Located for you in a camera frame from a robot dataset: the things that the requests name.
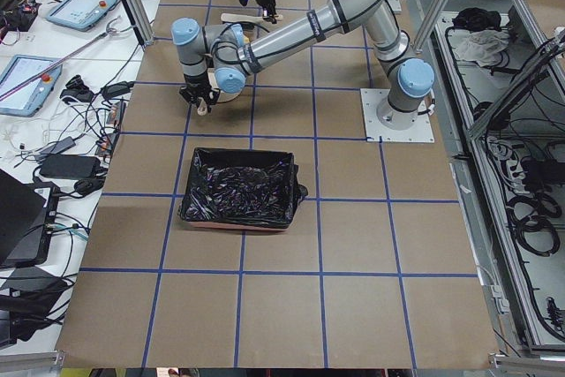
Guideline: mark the teach pendant far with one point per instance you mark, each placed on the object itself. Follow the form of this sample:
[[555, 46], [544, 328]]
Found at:
[[79, 14]]

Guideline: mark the teach pendant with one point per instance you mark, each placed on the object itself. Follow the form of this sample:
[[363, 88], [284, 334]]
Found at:
[[79, 14], [27, 101]]

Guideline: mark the black lined trash bin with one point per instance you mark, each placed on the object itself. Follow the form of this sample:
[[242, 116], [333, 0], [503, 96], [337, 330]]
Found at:
[[241, 189]]

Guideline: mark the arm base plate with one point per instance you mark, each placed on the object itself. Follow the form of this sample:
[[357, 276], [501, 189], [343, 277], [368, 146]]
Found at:
[[384, 124]]

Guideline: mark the white cloth rag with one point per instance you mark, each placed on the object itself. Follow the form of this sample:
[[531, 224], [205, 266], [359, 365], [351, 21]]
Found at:
[[483, 48]]

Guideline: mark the black laptop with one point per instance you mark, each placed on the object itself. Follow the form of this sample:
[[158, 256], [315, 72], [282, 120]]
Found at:
[[27, 217]]

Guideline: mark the beige hand brush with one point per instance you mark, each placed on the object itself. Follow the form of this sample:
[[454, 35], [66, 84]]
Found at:
[[234, 18]]

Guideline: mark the teach pendant near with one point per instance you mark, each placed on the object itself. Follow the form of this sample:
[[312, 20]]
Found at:
[[27, 101]]

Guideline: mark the black power adapter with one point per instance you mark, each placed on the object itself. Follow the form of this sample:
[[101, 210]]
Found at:
[[69, 166]]

